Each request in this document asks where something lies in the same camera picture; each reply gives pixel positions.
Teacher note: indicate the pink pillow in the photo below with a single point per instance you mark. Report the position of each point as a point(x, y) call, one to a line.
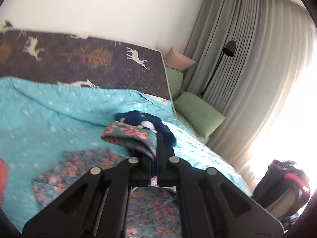
point(175, 60)

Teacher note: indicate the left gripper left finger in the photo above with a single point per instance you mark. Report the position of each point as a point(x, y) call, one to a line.
point(96, 205)

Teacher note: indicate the grey curtain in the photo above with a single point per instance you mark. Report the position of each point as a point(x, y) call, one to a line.
point(274, 42)

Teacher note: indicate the green pillow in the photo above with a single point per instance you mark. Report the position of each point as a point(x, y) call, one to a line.
point(204, 118)

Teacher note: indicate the floral teal garment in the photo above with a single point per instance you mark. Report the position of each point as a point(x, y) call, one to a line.
point(153, 210)

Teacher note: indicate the turquoise star quilt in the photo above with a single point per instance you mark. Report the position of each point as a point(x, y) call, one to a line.
point(40, 121)

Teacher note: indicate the navy star fleece garment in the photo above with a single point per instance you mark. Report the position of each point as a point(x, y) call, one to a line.
point(149, 122)

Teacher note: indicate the black floor lamp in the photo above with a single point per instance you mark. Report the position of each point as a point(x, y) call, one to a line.
point(229, 51)

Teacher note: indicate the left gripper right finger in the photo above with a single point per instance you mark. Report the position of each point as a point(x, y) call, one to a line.
point(210, 204)

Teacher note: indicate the folded pink cloth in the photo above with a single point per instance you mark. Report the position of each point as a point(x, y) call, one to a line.
point(3, 179)

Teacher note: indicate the dark backpack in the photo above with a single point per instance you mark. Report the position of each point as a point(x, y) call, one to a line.
point(283, 191)

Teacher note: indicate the dark deer-pattern bed sheet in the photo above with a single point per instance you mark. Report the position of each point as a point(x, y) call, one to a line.
point(59, 58)

